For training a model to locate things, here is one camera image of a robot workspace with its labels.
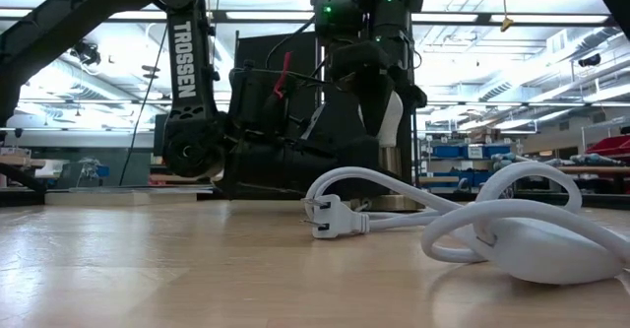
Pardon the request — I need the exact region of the wooden shelf board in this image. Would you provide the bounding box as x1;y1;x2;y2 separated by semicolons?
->
0;148;48;169

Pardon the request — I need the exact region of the black aluminium table frame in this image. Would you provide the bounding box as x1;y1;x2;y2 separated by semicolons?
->
0;187;630;208

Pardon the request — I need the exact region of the black computer monitor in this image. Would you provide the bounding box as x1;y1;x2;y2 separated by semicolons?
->
153;113;168;158

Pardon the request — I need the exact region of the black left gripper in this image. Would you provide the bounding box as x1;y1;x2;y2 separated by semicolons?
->
299;86;384;191

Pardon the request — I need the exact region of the red storage bin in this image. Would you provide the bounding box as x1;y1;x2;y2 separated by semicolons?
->
585;134;630;157

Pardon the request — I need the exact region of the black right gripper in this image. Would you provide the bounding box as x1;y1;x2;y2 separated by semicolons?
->
327;39;428;140

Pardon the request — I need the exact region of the yellow hanging cable plug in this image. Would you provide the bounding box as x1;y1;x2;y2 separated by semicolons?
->
499;0;516;33

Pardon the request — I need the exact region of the wooden workbench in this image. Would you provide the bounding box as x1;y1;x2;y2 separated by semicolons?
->
555;165;630;192

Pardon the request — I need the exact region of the white LED lightbulb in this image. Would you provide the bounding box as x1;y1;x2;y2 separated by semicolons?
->
376;90;405;148

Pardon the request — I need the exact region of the black ceiling-hung camera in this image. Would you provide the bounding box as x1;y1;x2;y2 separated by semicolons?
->
71;39;102;67

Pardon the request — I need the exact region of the brass lamp socket wooden base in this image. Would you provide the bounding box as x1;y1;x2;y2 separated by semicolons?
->
344;145;427;214

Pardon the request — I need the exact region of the red tape tag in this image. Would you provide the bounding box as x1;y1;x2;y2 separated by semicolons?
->
274;51;292;100

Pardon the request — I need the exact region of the white lamp power cord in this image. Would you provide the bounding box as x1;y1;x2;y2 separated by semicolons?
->
300;160;630;286

